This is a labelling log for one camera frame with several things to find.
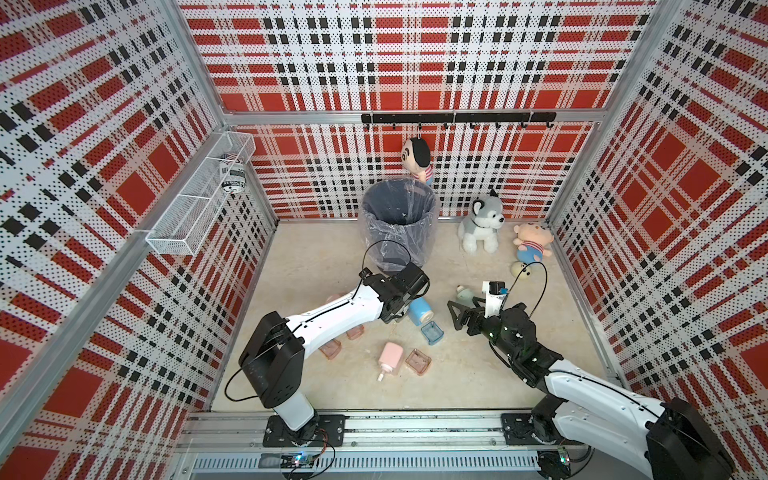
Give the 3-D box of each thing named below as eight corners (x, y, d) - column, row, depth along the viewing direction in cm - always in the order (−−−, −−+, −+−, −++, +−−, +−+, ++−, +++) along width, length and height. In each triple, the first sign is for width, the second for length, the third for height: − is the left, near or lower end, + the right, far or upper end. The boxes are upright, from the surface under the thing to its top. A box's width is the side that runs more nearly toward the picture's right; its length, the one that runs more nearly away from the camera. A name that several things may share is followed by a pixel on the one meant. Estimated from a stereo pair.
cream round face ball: (520, 282, 104) (523, 276, 101) (507, 271, 107) (510, 264, 104) (529, 276, 105) (532, 270, 102) (516, 265, 108) (520, 259, 105)
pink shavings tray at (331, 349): (320, 351, 89) (318, 348, 88) (334, 337, 92) (332, 334, 90) (330, 361, 87) (328, 358, 86) (344, 347, 90) (343, 344, 88)
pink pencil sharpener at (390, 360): (379, 381, 83) (377, 374, 78) (380, 351, 89) (379, 342, 83) (403, 381, 83) (403, 374, 78) (403, 351, 89) (403, 342, 83)
